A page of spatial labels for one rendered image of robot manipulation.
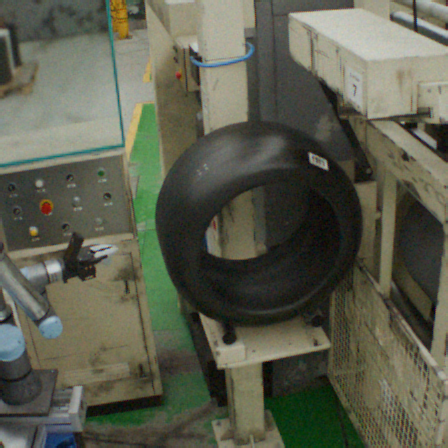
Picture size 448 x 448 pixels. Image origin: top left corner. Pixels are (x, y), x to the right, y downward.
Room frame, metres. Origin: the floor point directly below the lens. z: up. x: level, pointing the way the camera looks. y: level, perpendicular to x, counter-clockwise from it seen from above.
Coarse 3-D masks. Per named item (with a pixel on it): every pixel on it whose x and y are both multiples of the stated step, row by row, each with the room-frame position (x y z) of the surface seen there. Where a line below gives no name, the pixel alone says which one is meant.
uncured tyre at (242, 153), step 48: (192, 144) 1.91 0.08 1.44; (240, 144) 1.76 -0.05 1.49; (288, 144) 1.76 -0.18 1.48; (192, 192) 1.69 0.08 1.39; (240, 192) 1.67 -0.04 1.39; (336, 192) 1.73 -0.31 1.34; (192, 240) 1.65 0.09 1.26; (288, 240) 2.01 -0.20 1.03; (336, 240) 1.91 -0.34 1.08; (192, 288) 1.65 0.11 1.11; (240, 288) 1.92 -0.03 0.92; (288, 288) 1.88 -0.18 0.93
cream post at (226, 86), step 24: (216, 0) 2.06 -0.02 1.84; (240, 0) 2.07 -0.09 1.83; (216, 24) 2.05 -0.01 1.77; (240, 24) 2.07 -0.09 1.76; (216, 48) 2.05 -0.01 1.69; (240, 48) 2.07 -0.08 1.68; (216, 72) 2.05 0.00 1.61; (240, 72) 2.07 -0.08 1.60; (216, 96) 2.05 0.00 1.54; (240, 96) 2.07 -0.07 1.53; (216, 120) 2.05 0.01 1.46; (240, 120) 2.06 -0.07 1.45; (216, 216) 2.06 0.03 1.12; (240, 216) 2.06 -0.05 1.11; (216, 240) 2.10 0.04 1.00; (240, 240) 2.06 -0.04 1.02; (240, 384) 2.05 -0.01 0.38; (240, 408) 2.05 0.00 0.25; (240, 432) 2.05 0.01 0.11; (264, 432) 2.07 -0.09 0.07
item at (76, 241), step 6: (72, 234) 1.95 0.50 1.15; (78, 234) 1.94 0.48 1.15; (72, 240) 1.93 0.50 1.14; (78, 240) 1.92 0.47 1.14; (72, 246) 1.92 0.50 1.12; (78, 246) 1.92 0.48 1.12; (66, 252) 1.94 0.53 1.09; (72, 252) 1.91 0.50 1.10; (78, 252) 1.92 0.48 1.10; (66, 258) 1.92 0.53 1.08; (72, 258) 1.91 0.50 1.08; (66, 264) 1.91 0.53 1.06; (72, 264) 1.91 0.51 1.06
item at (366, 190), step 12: (348, 168) 2.25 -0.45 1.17; (360, 168) 2.20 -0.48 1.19; (360, 180) 2.20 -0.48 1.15; (372, 180) 2.09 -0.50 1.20; (360, 192) 2.06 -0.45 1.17; (372, 192) 2.07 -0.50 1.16; (372, 204) 2.07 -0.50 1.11; (372, 216) 2.07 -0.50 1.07; (372, 228) 2.07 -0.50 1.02; (372, 240) 2.07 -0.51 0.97; (360, 252) 2.07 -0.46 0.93; (372, 252) 2.07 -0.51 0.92
